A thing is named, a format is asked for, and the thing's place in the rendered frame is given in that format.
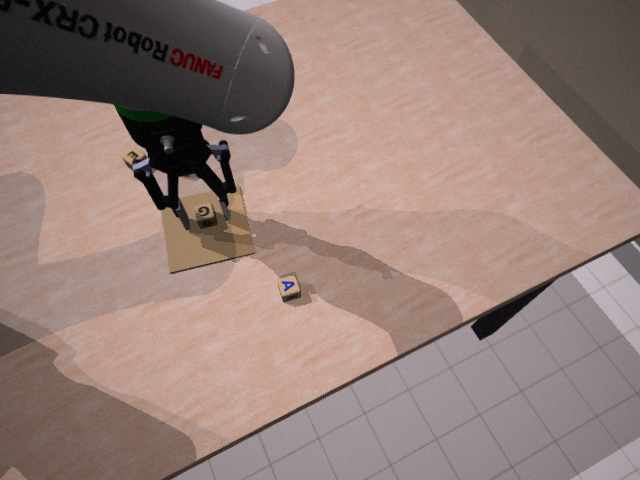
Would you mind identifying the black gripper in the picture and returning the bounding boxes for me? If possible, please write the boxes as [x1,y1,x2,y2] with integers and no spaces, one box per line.
[132,131,236,230]

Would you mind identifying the tan flat mat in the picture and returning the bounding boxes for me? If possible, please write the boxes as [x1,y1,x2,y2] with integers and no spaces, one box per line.
[161,185,255,274]

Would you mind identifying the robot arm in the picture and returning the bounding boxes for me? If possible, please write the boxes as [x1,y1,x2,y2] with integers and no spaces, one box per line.
[0,0,294,154]

